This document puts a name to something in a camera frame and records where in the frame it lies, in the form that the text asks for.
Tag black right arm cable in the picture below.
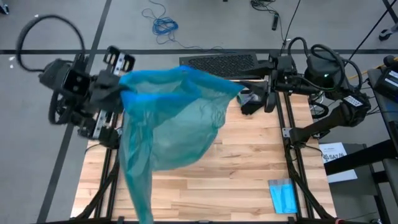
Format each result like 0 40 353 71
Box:
287 36 363 82

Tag black metal table frame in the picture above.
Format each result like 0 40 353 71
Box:
74 80 338 224

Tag black caster wheel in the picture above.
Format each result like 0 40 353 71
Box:
378 23 398 41

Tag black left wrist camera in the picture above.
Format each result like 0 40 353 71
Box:
62 68 91 94

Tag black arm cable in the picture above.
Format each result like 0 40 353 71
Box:
287 36 363 82
16 14 86 73

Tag yellow floor cable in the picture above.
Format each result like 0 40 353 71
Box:
354 57 398 78

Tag large teal trash bag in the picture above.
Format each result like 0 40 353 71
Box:
118 65 246 224

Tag black equipment box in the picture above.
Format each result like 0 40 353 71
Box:
366 55 398 103

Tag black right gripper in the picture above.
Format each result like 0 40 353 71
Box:
238 50 312 113

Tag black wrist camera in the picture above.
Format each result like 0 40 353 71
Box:
62 68 91 94
276 55 294 75

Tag black side table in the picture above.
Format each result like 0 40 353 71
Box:
323 121 398 224

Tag black perforated computer case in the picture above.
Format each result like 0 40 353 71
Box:
179 52 262 80

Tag black gloves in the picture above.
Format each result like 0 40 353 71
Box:
238 91 265 106

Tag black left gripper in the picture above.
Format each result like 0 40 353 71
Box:
78 46 136 147

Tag folded blue bag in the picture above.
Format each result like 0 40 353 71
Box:
267 178 299 215

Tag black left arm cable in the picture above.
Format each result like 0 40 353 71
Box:
16 14 86 73

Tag blue coiled cable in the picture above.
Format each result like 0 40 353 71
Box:
141 0 237 54

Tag white printed paper sheet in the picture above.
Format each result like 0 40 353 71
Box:
318 142 358 184

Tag black work glove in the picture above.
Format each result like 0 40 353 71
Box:
241 104 266 116

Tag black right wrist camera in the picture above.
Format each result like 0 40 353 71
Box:
276 55 294 75

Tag thin black hanging cable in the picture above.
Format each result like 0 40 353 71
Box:
280 0 302 54
348 6 398 62

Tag black cable bundle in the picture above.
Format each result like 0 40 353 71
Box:
250 0 280 19

